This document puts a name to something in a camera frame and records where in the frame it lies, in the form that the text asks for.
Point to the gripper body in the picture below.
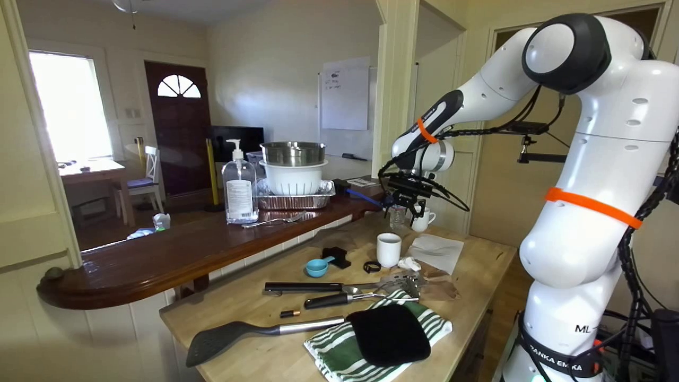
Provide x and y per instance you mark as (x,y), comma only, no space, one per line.
(407,197)

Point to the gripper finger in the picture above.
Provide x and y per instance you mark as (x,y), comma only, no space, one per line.
(409,210)
(420,209)

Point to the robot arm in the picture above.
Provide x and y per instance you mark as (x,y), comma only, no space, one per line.
(594,159)

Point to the clear plastic water bottle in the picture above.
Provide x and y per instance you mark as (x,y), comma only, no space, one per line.
(397,218)

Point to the white paper napkin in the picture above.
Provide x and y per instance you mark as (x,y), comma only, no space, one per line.
(437,252)

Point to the white cup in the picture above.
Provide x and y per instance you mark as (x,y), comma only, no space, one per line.
(388,252)

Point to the booklet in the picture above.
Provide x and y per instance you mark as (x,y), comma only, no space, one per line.
(362,182)

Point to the crumpled white wrapper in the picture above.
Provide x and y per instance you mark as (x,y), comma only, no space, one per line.
(409,263)

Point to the black box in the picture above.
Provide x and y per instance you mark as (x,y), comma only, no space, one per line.
(341,186)

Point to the metal slotted turner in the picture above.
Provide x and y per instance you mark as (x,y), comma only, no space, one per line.
(403,280)

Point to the brown paper piece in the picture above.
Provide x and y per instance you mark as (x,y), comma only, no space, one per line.
(440,289)

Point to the small black block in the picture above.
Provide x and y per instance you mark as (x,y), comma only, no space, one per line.
(336,256)

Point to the blue measuring scoop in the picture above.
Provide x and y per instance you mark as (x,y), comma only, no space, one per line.
(316,268)

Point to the aluminium foil tray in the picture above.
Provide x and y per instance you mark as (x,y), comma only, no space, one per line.
(294,201)

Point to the whiteboard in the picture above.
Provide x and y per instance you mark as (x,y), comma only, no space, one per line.
(345,101)

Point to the white colander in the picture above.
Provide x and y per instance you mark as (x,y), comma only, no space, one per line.
(293,179)

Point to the stainless steel bowl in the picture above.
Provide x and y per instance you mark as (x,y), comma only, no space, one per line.
(293,154)

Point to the black cloth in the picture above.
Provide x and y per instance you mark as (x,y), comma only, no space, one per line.
(390,334)

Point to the silver fork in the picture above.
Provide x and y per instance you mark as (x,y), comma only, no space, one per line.
(276,220)

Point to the small battery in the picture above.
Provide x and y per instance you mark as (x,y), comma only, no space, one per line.
(289,313)

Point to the green striped kitchen towel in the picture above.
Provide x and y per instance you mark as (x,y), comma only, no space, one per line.
(334,353)

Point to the hand sanitizer pump bottle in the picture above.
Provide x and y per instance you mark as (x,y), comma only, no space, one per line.
(240,191)

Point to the black monitor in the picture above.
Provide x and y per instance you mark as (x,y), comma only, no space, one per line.
(249,139)

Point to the yellow pole stand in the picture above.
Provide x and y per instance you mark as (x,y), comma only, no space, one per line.
(213,175)

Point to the dark red door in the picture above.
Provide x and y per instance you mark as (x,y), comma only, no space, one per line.
(180,138)

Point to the white and green packet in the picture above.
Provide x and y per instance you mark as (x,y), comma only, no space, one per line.
(161,221)

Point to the white chair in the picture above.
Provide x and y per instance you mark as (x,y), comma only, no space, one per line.
(148,183)

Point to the wooden table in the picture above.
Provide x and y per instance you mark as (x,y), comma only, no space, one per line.
(95,172)

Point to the ceiling lamp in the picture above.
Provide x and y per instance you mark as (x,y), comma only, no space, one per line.
(127,5)

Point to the window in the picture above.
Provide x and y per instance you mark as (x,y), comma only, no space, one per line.
(71,106)

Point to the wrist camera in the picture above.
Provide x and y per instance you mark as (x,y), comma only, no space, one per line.
(409,183)

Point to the camera on mount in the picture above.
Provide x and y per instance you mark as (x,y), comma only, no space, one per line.
(530,142)

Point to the light switch plate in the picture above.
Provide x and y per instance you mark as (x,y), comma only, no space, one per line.
(133,113)

